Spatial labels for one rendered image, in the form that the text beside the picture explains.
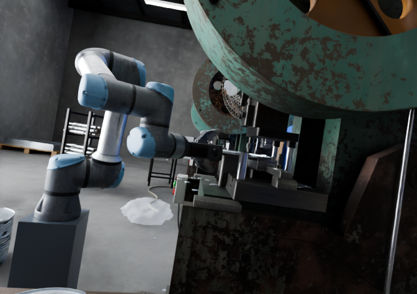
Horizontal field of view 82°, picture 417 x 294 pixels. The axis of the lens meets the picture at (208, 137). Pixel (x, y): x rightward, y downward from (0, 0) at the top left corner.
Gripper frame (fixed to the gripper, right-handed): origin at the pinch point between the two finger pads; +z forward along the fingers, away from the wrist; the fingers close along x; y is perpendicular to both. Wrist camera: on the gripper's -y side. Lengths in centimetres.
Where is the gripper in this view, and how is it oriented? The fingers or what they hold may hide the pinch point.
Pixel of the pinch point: (218, 151)
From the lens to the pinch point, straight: 85.9
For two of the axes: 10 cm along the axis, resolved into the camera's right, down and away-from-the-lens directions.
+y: -8.1, -1.1, 5.7
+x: -1.5, 9.9, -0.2
